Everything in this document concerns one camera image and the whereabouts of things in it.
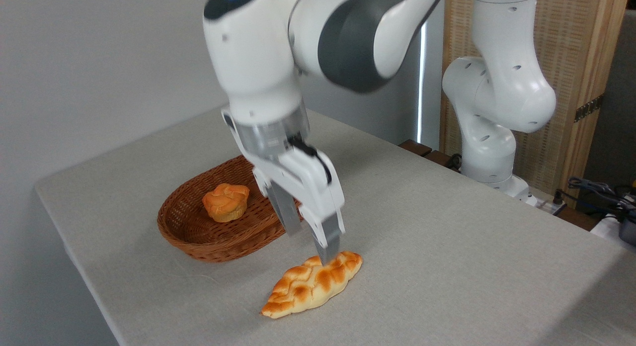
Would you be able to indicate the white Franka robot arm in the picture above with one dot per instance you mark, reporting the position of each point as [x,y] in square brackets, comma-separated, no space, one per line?
[258,62]

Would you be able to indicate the grey tablecloth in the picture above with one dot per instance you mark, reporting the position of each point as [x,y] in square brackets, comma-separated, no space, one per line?
[447,246]

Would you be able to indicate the wooden rattan folding screen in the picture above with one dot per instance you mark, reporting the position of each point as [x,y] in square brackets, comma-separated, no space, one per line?
[571,62]

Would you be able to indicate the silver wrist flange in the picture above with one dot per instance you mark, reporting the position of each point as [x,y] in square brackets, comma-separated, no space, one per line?
[271,134]

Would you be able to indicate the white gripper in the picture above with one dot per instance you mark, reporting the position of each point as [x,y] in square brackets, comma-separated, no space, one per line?
[313,187]

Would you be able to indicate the brown wicker basket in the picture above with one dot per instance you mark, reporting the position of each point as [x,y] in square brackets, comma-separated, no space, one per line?
[198,236]

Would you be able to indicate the dark brown wooden furniture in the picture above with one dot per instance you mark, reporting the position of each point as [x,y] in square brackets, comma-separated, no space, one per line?
[422,149]

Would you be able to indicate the braided golden bread loaf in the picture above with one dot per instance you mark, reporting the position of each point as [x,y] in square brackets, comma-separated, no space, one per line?
[310,286]

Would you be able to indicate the orange muffin bread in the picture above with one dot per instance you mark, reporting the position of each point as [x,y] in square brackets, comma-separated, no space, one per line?
[224,203]

